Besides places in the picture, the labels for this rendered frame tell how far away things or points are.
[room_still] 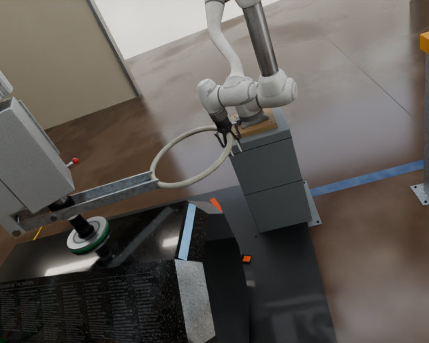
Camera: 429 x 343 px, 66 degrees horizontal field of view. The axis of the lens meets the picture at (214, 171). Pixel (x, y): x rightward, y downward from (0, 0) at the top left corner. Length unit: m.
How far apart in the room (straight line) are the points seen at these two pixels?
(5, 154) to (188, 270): 0.84
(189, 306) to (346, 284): 1.07
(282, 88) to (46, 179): 1.27
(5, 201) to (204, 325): 0.94
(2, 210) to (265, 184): 1.46
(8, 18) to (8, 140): 5.44
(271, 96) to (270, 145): 0.30
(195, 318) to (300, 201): 1.22
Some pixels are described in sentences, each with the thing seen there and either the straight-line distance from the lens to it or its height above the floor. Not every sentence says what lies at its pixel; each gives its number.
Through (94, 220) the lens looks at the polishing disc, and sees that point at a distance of 1.82.
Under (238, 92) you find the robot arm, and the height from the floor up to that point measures 1.24.
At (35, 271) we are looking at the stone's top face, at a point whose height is 0.87.
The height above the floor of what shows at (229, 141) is 1.00.
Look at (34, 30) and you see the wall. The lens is 6.69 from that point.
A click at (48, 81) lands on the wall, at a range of 6.92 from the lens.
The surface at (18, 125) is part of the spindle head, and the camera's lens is 1.45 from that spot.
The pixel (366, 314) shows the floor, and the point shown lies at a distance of 2.07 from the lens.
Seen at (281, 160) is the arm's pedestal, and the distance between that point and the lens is 2.10.
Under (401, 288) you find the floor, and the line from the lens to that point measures 2.16.
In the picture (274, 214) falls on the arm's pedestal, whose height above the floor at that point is 0.17.
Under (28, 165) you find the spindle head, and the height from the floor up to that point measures 1.37.
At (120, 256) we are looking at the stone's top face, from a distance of 1.55.
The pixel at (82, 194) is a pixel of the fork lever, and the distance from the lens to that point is 1.74.
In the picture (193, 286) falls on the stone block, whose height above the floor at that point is 0.75.
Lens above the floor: 1.81
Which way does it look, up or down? 33 degrees down
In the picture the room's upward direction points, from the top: 24 degrees counter-clockwise
